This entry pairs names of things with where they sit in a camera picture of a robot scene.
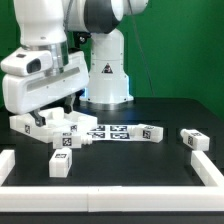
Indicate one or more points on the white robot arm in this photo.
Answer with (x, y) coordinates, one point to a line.
(69, 49)

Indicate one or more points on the white U-shaped obstacle fence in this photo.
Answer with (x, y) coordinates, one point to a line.
(209, 197)

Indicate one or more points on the white square table top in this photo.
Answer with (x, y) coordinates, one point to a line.
(56, 121)

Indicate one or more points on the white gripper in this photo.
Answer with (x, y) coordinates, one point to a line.
(28, 85)

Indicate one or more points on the paper sheet with tags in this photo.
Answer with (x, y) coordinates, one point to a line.
(110, 133)

